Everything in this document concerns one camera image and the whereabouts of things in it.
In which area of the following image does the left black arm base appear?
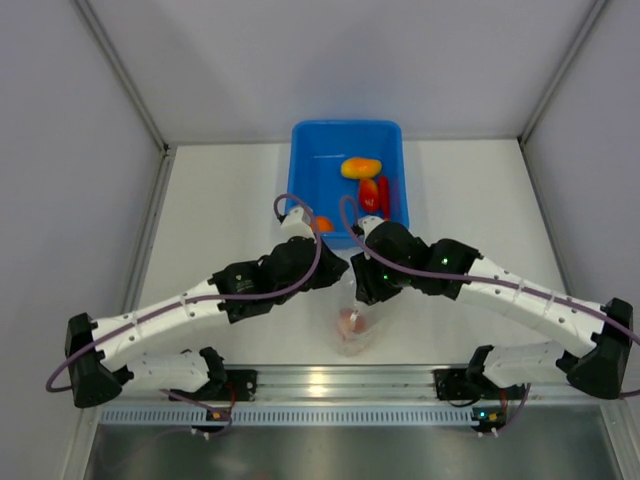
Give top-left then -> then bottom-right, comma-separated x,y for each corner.
197,368 -> 258,402

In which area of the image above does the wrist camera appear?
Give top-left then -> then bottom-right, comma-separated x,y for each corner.
357,215 -> 385,238
280,206 -> 314,238

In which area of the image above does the slotted cable duct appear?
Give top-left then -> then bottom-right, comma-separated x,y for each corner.
100,404 -> 501,427

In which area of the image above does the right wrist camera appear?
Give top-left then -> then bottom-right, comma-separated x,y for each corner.
357,215 -> 385,238

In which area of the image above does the pink fake peach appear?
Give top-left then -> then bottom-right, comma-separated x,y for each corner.
336,308 -> 369,339

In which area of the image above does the aluminium rail frame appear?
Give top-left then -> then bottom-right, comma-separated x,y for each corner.
79,363 -> 624,402

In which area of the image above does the clear zip top bag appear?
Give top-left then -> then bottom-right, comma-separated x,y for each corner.
330,272 -> 384,357

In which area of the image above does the aluminium corner post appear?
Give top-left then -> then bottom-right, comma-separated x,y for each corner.
69,0 -> 171,151
517,0 -> 611,147

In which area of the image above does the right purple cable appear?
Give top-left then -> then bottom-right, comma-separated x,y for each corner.
339,195 -> 640,346

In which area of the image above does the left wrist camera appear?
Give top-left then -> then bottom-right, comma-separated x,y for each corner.
280,206 -> 314,238

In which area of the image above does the orange yellow fake fruit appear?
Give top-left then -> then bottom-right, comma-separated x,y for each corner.
358,178 -> 380,213

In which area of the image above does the blue plastic bin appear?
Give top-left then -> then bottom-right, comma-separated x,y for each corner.
287,119 -> 410,250

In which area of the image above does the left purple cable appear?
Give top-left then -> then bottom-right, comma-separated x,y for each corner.
45,193 -> 322,394

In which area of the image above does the right aluminium corner post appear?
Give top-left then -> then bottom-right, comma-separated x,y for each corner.
517,0 -> 611,147

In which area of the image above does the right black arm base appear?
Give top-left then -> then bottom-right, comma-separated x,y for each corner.
433,368 -> 484,402

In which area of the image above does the red fake chili pepper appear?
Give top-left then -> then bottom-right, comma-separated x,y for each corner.
378,175 -> 391,221

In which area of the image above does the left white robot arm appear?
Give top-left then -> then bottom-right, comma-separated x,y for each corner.
65,237 -> 348,409

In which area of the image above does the round orange fake orange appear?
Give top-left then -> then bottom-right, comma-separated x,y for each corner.
314,216 -> 335,233

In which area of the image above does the left aluminium corner post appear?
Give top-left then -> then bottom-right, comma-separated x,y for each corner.
69,0 -> 171,151

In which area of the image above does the purple cable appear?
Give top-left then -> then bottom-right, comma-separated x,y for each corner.
339,195 -> 640,346
45,193 -> 322,394

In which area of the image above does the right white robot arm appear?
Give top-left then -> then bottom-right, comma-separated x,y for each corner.
351,216 -> 638,400

